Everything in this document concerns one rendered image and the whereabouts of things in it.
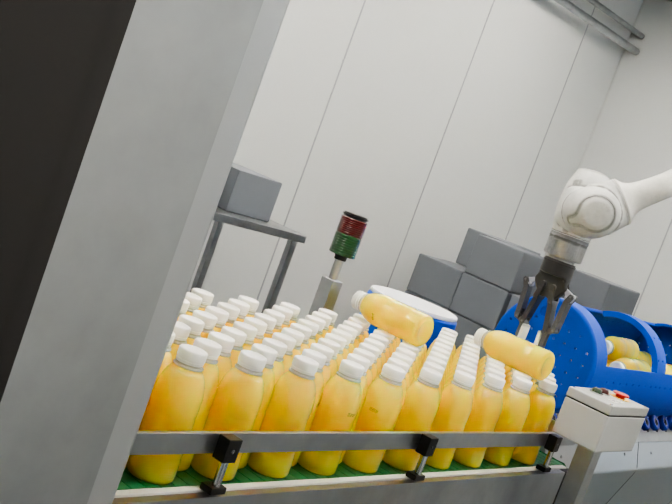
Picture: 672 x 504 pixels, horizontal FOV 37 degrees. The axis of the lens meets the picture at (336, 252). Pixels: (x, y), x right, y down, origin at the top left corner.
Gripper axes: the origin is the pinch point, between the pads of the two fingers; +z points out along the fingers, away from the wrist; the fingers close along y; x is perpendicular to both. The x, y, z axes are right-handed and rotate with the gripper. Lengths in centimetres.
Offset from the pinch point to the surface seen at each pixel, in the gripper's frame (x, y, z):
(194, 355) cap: 119, -15, 4
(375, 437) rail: 75, -18, 15
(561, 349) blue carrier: -14.4, -1.5, 0.1
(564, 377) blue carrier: -14.4, -4.8, 5.9
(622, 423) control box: 10.5, -30.9, 5.8
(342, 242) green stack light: 29.5, 37.9, -6.9
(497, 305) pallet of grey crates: -341, 196, 30
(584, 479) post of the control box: 10.4, -27.9, 19.8
